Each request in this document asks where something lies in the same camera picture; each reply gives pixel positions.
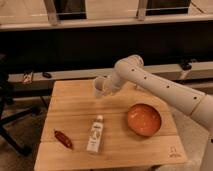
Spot translucent white cup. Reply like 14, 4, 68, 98
93, 77, 105, 98

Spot wooden table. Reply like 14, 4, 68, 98
34, 80, 187, 171

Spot black clamp on ledge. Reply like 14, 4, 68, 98
179, 59, 197, 71

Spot white bottle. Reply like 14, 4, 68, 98
86, 115, 104, 153

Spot small black object on ledge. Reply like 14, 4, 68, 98
42, 72, 52, 79

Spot striped object on ledge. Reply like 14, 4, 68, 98
22, 71, 34, 84

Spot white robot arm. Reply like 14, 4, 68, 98
103, 55, 213, 171

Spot red chili pepper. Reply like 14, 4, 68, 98
54, 130, 73, 149

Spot orange bowl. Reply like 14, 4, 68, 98
127, 103, 161, 137

